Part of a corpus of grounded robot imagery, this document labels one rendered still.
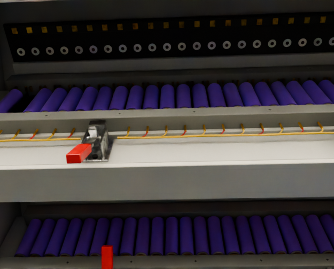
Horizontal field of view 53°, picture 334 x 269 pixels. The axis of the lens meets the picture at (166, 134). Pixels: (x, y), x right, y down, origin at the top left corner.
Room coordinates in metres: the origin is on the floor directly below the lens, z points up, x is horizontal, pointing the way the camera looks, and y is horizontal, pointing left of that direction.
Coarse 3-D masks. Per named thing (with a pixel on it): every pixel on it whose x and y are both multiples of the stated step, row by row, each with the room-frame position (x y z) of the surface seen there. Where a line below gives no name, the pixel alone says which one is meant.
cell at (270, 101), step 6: (258, 84) 0.44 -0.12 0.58; (264, 84) 0.43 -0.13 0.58; (258, 90) 0.43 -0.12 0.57; (264, 90) 0.42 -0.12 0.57; (270, 90) 0.42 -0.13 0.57; (258, 96) 0.42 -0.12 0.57; (264, 96) 0.40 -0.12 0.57; (270, 96) 0.40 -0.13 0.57; (264, 102) 0.40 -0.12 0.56; (270, 102) 0.39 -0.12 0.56; (276, 102) 0.39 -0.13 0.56
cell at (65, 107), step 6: (72, 90) 0.44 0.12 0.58; (78, 90) 0.44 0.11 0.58; (66, 96) 0.43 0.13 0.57; (72, 96) 0.42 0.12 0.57; (78, 96) 0.43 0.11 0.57; (66, 102) 0.41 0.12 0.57; (72, 102) 0.41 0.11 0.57; (78, 102) 0.43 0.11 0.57; (60, 108) 0.39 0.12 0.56; (66, 108) 0.39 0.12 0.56; (72, 108) 0.40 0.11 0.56
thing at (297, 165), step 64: (64, 64) 0.48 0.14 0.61; (128, 64) 0.48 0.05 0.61; (192, 64) 0.48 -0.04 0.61; (256, 64) 0.48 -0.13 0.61; (320, 64) 0.48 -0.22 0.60; (0, 192) 0.33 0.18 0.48; (64, 192) 0.33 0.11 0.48; (128, 192) 0.33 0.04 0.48; (192, 192) 0.33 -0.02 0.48; (256, 192) 0.32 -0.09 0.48; (320, 192) 0.32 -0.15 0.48
